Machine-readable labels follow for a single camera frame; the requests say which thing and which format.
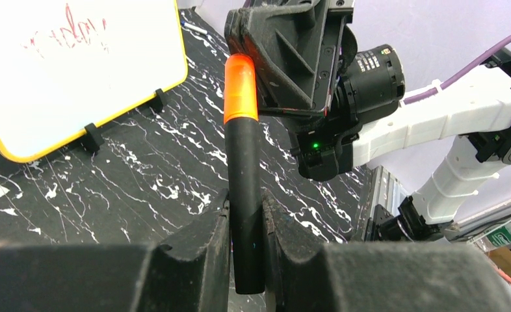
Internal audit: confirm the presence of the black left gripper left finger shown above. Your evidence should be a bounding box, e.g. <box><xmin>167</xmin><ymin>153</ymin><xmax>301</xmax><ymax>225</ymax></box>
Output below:
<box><xmin>145</xmin><ymin>189</ymin><xmax>230</xmax><ymax>311</ymax></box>

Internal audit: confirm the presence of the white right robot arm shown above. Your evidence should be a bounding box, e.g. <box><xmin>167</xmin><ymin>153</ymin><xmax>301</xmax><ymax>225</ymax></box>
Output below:
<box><xmin>225</xmin><ymin>1</ymin><xmax>511</xmax><ymax>241</ymax></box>

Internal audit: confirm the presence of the black orange highlighter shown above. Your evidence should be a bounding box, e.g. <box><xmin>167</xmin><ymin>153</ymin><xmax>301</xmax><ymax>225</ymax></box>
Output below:
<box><xmin>225</xmin><ymin>117</ymin><xmax>265</xmax><ymax>294</ymax></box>

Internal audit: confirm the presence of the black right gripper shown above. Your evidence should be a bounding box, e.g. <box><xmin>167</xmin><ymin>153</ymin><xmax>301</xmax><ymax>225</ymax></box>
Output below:
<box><xmin>224</xmin><ymin>1</ymin><xmax>406</xmax><ymax>129</ymax></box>

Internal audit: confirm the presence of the white blue pen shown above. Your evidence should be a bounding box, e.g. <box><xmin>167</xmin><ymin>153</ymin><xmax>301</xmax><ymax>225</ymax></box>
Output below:
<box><xmin>181</xmin><ymin>21</ymin><xmax>208</xmax><ymax>36</ymax></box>

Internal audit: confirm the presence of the orange framed whiteboard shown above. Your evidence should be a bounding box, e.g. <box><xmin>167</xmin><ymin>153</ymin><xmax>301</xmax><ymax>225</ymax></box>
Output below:
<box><xmin>0</xmin><ymin>1</ymin><xmax>188</xmax><ymax>163</ymax></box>

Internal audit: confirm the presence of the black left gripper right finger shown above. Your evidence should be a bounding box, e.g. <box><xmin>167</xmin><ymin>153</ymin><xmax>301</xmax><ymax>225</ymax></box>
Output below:
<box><xmin>262</xmin><ymin>191</ymin><xmax>321</xmax><ymax>311</ymax></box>

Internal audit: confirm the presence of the aluminium frame rail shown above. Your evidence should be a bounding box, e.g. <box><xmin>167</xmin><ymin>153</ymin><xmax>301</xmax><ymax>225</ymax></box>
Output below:
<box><xmin>352</xmin><ymin>166</ymin><xmax>511</xmax><ymax>242</ymax></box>

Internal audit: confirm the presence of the orange highlighter cap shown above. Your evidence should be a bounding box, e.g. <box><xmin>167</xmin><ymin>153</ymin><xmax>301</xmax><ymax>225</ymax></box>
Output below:
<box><xmin>224</xmin><ymin>54</ymin><xmax>259</xmax><ymax>124</ymax></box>

